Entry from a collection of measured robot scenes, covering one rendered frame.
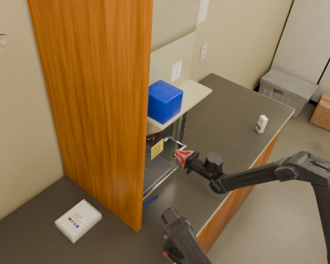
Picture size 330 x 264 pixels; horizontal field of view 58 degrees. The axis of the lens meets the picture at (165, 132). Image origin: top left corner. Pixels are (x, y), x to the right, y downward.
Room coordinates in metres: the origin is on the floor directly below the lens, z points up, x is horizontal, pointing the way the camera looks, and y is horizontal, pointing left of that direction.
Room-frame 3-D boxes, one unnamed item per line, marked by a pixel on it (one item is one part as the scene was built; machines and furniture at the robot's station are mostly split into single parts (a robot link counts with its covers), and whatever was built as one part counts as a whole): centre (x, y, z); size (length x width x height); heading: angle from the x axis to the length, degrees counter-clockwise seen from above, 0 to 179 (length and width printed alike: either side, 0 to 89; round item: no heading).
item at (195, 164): (0.88, -0.15, 1.20); 0.07 x 0.07 x 0.10; 55
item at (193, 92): (0.90, -0.03, 1.46); 0.32 x 0.11 x 0.10; 146
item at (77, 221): (0.70, 0.33, 0.96); 0.16 x 0.12 x 0.04; 145
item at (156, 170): (0.92, 0.00, 1.19); 0.30 x 0.01 x 0.40; 144
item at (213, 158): (0.81, -0.22, 1.24); 0.12 x 0.09 x 0.11; 46
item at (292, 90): (3.22, -1.44, 0.17); 0.60 x 0.42 x 0.33; 54
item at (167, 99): (0.82, 0.02, 1.56); 0.10 x 0.10 x 0.09; 56
